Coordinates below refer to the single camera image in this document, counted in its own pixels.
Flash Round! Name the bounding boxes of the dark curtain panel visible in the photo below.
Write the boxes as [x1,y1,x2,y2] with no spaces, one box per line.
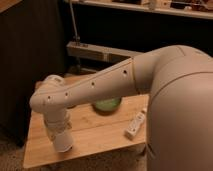
[0,0,66,146]

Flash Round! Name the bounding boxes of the upper wooden shelf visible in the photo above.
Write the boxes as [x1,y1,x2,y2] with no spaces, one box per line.
[64,0,213,20]

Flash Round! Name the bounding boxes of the long low wooden bench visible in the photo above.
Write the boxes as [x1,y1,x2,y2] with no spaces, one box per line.
[67,41,140,63]

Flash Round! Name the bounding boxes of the metal pole stand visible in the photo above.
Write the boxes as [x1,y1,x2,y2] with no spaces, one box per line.
[69,0,87,47]

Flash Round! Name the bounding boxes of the green bowl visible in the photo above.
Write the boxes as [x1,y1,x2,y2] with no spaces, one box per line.
[92,98,122,112]

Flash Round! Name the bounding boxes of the white remote controller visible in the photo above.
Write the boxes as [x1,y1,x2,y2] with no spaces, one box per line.
[124,109,147,140]

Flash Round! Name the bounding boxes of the small wooden table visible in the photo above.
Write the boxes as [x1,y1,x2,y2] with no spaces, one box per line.
[23,95,148,169]

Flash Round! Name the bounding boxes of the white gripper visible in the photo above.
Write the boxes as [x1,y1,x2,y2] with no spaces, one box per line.
[44,114,72,140]

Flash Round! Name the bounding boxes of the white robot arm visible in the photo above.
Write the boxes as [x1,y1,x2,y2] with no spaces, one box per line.
[30,45,213,171]

